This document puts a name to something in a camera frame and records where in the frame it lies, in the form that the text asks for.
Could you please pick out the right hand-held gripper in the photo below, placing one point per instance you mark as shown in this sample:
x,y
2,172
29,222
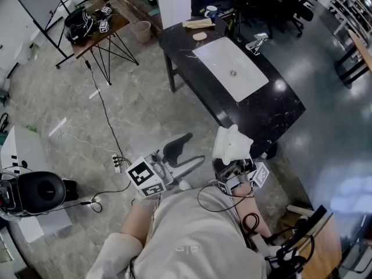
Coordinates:
x,y
238,179

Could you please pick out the white box cabinet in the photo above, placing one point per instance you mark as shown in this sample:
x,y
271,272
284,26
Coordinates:
x,y
26,144

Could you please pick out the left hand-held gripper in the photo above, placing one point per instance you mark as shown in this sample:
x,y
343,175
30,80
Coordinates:
x,y
145,174

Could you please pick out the white pillar cabinet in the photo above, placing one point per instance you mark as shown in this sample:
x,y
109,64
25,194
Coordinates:
x,y
174,4

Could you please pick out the black flat panel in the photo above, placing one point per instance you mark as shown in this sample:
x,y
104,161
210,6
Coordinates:
x,y
315,219

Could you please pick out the black padded headset device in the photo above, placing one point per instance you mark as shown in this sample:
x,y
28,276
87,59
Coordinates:
x,y
43,190

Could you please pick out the wooden cabinet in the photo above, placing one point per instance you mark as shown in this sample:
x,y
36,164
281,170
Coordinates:
x,y
325,248

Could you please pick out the white sink basin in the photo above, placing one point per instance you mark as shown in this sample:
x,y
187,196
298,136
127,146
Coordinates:
x,y
226,58

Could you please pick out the dark green bottle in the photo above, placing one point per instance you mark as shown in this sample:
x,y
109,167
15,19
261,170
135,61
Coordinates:
x,y
230,25

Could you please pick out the wooden side table black legs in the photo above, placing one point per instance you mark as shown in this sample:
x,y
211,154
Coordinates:
x,y
116,23

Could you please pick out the blue and white mug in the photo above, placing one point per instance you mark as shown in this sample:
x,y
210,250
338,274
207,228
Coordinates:
x,y
211,13

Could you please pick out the tan oval soap bar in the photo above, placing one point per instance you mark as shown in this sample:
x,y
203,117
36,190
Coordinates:
x,y
200,36

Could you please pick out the person's beige shirt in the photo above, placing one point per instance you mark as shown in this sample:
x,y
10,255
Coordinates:
x,y
189,231

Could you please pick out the black marble vanity table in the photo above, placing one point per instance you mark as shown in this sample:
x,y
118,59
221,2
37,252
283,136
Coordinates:
x,y
261,109

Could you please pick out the chrome faucet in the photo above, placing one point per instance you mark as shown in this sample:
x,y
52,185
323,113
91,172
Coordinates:
x,y
255,45

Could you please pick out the person's white shoe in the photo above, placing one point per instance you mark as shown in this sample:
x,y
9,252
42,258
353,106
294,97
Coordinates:
x,y
185,185

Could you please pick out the whiteboard on black stand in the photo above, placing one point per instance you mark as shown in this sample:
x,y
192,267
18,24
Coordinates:
x,y
39,3

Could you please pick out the person's left forearm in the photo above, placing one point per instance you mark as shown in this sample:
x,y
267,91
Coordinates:
x,y
136,222

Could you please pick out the small green floor item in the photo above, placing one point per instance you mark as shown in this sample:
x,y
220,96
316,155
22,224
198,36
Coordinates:
x,y
30,128

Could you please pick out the white power strip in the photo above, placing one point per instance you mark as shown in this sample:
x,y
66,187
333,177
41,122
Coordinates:
x,y
117,163

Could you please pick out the white storage shelf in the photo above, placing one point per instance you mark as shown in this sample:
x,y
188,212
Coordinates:
x,y
351,1

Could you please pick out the black office chair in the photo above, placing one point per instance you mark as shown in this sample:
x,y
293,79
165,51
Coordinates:
x,y
293,10

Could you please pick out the person's right forearm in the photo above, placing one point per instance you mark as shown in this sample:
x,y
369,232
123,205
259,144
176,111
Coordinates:
x,y
250,209

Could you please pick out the idle hand-held gripper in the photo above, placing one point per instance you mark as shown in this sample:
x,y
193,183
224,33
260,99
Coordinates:
x,y
106,10

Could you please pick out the wooden table black frame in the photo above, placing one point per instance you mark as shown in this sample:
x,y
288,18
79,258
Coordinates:
x,y
361,46

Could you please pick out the pink waste basket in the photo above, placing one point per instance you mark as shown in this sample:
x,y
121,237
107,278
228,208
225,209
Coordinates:
x,y
141,32

